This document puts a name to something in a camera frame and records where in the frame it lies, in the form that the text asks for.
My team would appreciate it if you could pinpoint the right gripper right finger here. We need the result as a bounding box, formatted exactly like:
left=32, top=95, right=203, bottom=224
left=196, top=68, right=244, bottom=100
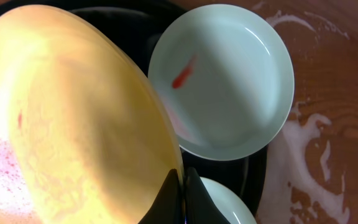
left=185, top=167, right=229, bottom=224

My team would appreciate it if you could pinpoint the mint green plate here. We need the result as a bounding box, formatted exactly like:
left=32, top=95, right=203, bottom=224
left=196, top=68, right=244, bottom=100
left=201, top=177, right=257, bottom=224
left=148, top=4, right=295, bottom=161

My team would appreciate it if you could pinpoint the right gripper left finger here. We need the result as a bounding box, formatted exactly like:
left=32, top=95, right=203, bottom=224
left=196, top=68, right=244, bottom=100
left=139, top=169, right=182, bottom=224

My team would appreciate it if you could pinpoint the yellow plate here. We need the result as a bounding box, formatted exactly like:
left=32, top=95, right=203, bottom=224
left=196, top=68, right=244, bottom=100
left=0, top=4, right=183, bottom=223

